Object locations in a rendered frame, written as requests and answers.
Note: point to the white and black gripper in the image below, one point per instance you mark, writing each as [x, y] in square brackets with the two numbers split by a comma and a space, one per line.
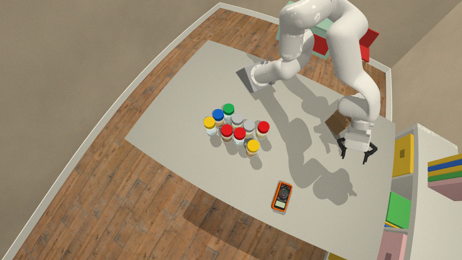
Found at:
[359, 146]

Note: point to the brown cardboard box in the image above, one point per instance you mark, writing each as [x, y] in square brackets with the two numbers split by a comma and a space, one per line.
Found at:
[338, 122]

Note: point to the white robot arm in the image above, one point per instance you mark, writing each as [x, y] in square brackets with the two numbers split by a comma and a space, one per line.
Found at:
[342, 37]

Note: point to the orange digital multimeter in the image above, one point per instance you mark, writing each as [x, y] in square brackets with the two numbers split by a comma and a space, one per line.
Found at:
[281, 197]

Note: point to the red-capped bottle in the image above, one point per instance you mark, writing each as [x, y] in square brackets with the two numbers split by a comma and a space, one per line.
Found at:
[262, 130]

